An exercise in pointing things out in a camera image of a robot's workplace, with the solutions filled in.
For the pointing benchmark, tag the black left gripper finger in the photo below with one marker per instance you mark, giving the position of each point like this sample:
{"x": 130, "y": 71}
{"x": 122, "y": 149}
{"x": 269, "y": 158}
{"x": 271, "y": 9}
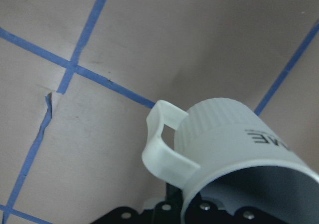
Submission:
{"x": 173, "y": 198}

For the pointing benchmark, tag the white grey mug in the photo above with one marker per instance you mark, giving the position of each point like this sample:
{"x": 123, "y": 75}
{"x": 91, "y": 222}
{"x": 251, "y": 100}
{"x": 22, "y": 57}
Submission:
{"x": 221, "y": 150}

